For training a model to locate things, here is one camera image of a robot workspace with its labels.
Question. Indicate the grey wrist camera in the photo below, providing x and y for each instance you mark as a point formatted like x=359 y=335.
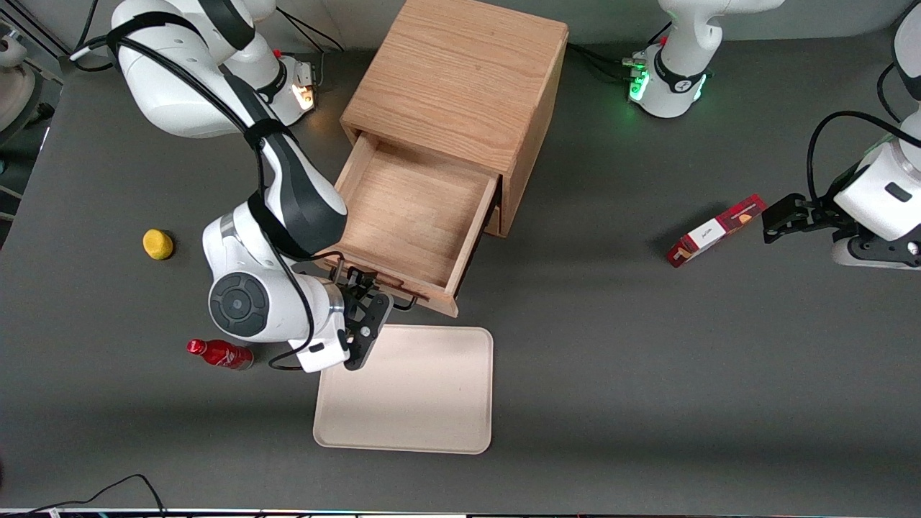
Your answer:
x=874 y=253

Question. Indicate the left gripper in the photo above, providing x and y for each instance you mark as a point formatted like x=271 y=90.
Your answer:
x=811 y=212

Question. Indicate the red white snack box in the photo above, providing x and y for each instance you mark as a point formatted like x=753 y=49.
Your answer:
x=709 y=234

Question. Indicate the red soda bottle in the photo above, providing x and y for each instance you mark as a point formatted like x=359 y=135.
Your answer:
x=223 y=354

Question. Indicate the beige plastic tray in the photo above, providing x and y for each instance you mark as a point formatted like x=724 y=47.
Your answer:
x=417 y=396

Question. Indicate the beige round stand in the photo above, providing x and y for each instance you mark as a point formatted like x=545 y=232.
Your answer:
x=14 y=86

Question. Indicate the grey base connector block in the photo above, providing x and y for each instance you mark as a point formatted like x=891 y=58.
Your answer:
x=634 y=62
x=302 y=72

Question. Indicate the oak wooden cabinet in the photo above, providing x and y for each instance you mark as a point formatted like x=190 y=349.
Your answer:
x=460 y=72

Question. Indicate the oak wooden drawer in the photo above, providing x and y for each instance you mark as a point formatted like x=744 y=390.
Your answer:
x=417 y=216

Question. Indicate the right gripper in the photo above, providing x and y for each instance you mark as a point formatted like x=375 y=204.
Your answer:
x=352 y=289

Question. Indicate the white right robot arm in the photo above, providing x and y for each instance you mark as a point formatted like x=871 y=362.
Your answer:
x=273 y=302

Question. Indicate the yellow lemon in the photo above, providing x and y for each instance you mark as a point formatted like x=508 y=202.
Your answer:
x=157 y=244

